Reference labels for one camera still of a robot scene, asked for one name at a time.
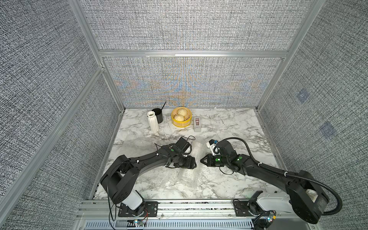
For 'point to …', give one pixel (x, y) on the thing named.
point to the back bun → (182, 111)
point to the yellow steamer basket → (187, 121)
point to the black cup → (158, 113)
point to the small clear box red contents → (197, 124)
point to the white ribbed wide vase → (198, 177)
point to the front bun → (178, 118)
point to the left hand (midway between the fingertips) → (194, 165)
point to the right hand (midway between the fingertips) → (200, 158)
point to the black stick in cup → (163, 105)
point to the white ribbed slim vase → (154, 121)
